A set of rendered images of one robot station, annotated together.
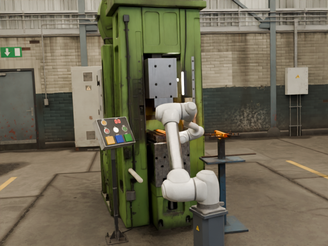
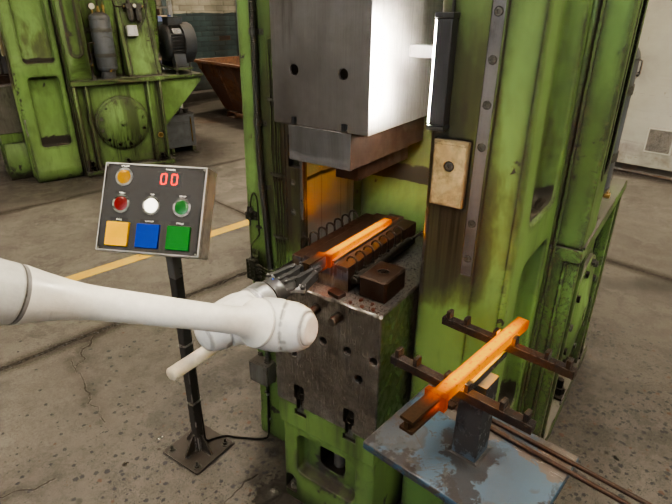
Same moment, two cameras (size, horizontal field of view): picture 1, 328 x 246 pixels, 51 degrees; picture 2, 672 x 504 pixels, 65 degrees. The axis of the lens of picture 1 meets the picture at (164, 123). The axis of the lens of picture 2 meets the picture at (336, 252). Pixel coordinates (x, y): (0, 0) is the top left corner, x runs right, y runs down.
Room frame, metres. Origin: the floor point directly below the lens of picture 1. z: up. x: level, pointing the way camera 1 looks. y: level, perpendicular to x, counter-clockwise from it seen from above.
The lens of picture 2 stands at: (2.70, -1.10, 1.66)
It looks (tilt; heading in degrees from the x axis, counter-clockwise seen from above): 25 degrees down; 51
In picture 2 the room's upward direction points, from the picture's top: straight up
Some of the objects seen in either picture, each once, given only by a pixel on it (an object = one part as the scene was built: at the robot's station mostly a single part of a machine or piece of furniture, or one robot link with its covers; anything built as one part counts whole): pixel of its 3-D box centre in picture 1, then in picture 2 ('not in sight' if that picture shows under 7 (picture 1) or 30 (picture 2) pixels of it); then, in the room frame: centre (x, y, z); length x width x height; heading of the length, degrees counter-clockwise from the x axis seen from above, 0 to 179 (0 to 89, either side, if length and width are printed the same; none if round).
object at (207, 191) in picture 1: (206, 186); not in sight; (2.35, -0.28, 0.77); 0.18 x 0.16 x 0.22; 98
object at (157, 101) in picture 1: (157, 102); (361, 132); (3.72, 0.06, 1.32); 0.42 x 0.20 x 0.10; 17
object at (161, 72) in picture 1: (161, 78); (377, 42); (3.73, 0.01, 1.56); 0.42 x 0.39 x 0.40; 17
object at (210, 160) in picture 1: (221, 159); (468, 452); (3.52, -0.58, 0.71); 0.40 x 0.30 x 0.02; 100
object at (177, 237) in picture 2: (128, 137); (178, 238); (3.25, 0.35, 1.01); 0.07 x 0.05 x 0.07; 132
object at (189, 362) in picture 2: (135, 175); (221, 341); (3.33, 0.30, 0.62); 0.44 x 0.05 x 0.05; 17
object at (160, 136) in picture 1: (159, 135); (357, 245); (3.72, 0.06, 0.96); 0.42 x 0.20 x 0.09; 17
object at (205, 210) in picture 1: (210, 204); not in sight; (2.36, -0.31, 0.63); 0.22 x 0.18 x 0.06; 116
